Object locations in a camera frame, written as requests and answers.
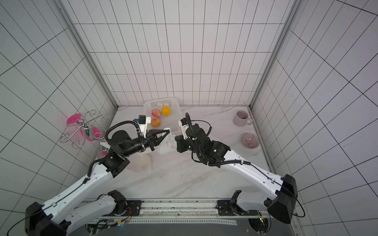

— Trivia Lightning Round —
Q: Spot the white bag cartoon print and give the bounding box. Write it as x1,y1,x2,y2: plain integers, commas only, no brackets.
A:
157,128,177,155

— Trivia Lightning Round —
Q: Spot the black mounting plate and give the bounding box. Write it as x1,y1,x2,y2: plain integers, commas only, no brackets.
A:
216,200,259,216
104,200,142,218

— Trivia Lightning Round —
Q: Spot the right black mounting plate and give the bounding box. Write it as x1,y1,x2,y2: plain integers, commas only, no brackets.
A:
216,200,259,216

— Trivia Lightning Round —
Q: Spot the pink ceramic mug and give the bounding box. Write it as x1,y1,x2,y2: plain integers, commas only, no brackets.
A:
233,110,253,127

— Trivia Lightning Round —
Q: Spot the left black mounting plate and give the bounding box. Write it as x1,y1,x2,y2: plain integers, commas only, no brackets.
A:
104,200,142,218

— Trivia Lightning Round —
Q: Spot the pink wine glass lower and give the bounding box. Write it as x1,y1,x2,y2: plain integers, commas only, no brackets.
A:
80,126,103,142

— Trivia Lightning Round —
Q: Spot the white perforated plastic basket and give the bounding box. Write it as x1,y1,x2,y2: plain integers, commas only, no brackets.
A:
144,97,182,136

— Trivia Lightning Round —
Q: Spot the yellow peach back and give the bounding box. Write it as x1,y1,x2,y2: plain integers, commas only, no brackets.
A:
161,107,171,116

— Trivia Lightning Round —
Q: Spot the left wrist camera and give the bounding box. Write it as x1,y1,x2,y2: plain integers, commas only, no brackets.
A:
133,115,151,138

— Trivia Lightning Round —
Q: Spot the pink wine glass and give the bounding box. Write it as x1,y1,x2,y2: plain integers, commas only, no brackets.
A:
80,126,103,142
67,114,82,125

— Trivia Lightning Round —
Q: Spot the pink wine glass upper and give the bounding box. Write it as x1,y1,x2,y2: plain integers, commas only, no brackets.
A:
67,114,82,125

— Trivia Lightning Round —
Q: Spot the yellow pink peach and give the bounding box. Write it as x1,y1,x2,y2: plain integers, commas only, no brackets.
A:
151,117,160,127

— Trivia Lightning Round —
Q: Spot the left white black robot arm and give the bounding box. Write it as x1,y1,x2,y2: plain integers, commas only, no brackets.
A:
25,128,170,236

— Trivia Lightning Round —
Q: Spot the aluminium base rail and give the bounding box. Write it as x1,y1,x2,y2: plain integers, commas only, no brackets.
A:
77,195,303,236

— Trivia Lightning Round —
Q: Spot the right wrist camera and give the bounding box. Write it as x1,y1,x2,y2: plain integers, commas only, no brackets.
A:
179,118,193,140

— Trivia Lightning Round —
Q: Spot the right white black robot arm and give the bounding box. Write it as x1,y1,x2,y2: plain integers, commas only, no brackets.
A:
175,124,298,224

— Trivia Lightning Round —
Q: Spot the white bag red lettering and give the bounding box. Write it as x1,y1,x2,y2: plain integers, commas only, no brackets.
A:
126,153,152,173

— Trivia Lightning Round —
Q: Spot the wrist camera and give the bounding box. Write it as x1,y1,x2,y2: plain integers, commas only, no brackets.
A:
133,115,151,138
179,118,193,140

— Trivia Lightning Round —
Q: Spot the chrome wire glass rack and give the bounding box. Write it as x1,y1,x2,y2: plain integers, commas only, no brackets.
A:
58,109,113,164

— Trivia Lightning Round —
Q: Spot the pink peach back left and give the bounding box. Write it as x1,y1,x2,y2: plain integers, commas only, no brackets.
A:
151,109,161,118

